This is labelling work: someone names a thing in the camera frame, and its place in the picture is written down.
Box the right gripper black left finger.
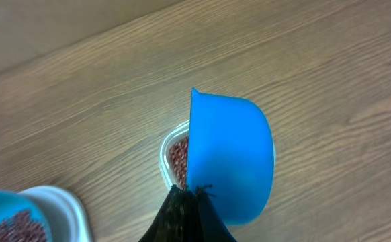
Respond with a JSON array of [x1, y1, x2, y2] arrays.
[[139, 185, 196, 242]]

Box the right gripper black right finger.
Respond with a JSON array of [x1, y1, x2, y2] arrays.
[[190, 184, 236, 242]]

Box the blue plastic measuring scoop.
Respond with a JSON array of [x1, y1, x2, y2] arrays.
[[186, 89, 275, 225]]

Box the white digital kitchen scale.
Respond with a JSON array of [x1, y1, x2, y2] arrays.
[[19, 186, 94, 242]]

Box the red beans in bowl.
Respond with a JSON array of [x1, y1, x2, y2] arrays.
[[0, 210, 47, 242]]

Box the teal blue bowl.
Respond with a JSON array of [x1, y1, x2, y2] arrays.
[[0, 190, 52, 241]]

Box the red adzuki beans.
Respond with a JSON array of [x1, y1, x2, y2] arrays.
[[168, 136, 189, 189]]

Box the clear plastic container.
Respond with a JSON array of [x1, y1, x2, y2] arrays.
[[159, 116, 276, 190]]

